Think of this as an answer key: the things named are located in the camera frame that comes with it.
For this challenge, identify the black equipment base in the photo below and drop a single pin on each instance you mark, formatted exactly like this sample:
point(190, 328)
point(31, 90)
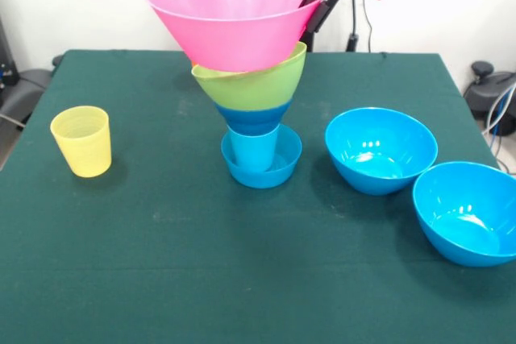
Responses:
point(483, 90)
point(24, 86)

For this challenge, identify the dark green table cloth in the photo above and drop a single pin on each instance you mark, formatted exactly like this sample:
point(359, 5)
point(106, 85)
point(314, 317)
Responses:
point(342, 239)

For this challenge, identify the large pink bowl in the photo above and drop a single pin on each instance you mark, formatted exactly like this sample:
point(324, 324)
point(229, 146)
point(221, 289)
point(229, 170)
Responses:
point(234, 34)

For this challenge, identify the small dark blue bowl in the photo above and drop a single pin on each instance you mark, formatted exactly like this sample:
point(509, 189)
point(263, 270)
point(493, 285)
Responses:
point(252, 120)

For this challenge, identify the large blue bowl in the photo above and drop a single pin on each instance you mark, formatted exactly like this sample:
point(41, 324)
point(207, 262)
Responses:
point(379, 175)
point(463, 239)

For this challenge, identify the small ribbed blue bowl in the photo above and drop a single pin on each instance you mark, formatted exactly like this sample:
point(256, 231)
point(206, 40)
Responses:
point(286, 171)

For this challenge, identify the light blue cup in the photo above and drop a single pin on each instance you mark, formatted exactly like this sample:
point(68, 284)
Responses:
point(254, 150)

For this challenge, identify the yellow ribbed cup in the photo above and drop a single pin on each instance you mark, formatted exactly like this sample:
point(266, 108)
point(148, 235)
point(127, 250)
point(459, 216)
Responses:
point(84, 150)

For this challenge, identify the lime green bowl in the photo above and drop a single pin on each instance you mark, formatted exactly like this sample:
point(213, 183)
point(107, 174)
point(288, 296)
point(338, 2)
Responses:
point(250, 92)

